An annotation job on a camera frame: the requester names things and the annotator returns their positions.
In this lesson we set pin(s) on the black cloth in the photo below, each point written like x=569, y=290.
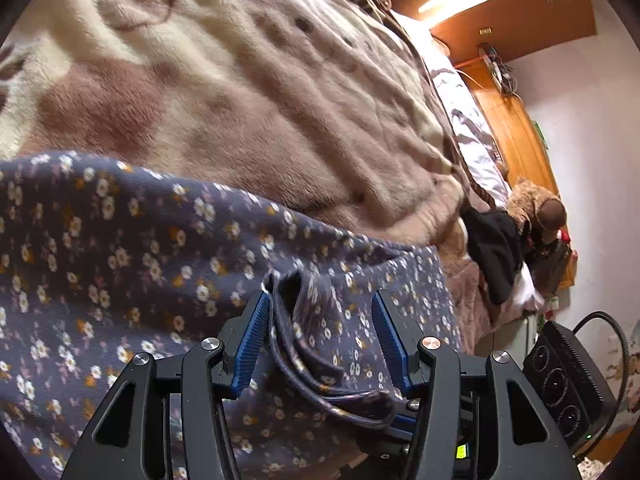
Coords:
x=492, y=250

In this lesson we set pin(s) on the brown teddy bear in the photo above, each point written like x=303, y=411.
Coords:
x=530, y=200

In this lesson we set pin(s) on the black multi-socket power strip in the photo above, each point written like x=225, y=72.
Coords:
x=565, y=385

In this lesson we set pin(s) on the brown fleece blanket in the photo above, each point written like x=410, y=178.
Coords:
x=225, y=85

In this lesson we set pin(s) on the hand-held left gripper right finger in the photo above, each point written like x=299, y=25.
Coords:
x=390, y=345

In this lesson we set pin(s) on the small green item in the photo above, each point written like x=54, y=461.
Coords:
x=541, y=135

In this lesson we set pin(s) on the dark bag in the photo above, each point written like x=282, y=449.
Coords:
x=552, y=265

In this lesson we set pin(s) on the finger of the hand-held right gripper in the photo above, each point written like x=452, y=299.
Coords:
x=402, y=419

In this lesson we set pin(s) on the white purple printed pillow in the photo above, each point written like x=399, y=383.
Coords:
x=465, y=120

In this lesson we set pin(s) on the power strip with plugs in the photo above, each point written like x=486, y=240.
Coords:
x=497, y=67

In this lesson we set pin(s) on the grey floral pants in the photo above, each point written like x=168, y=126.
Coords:
x=125, y=260

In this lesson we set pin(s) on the white cloth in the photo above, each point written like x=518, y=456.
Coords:
x=527, y=295

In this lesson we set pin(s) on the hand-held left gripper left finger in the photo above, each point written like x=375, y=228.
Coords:
x=250, y=345

